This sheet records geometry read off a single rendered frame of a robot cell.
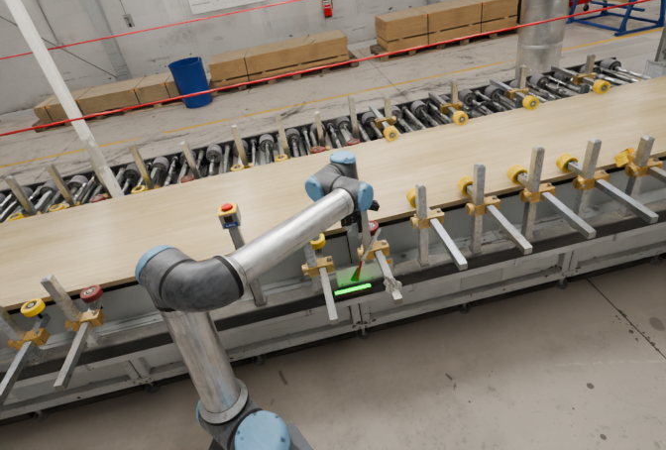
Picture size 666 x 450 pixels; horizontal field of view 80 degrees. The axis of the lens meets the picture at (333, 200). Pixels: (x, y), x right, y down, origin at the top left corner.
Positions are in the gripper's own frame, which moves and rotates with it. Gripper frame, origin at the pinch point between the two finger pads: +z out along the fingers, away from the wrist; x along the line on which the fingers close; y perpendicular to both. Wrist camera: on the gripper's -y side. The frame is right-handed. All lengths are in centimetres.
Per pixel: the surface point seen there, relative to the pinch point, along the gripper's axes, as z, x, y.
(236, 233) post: -10.1, -6.0, 47.3
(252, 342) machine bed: 83, -31, 66
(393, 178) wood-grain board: 11, -53, -29
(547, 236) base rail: 31, -6, -88
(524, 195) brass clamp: 5, -6, -74
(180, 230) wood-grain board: 11, -50, 83
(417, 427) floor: 101, 28, -10
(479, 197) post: 0, -6, -53
